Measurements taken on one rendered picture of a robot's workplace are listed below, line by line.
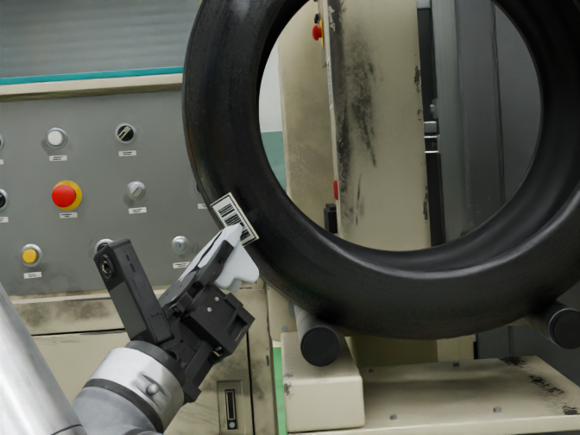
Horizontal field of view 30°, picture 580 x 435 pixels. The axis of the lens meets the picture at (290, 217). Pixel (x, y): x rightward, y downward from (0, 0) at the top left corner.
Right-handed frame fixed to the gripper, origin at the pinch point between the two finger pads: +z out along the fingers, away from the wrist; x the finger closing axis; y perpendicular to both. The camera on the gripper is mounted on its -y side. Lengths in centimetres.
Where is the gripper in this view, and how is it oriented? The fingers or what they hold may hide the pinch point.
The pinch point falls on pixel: (228, 229)
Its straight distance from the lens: 120.0
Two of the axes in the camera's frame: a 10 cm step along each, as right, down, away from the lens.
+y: 6.9, 6.9, 2.2
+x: 5.7, -3.4, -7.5
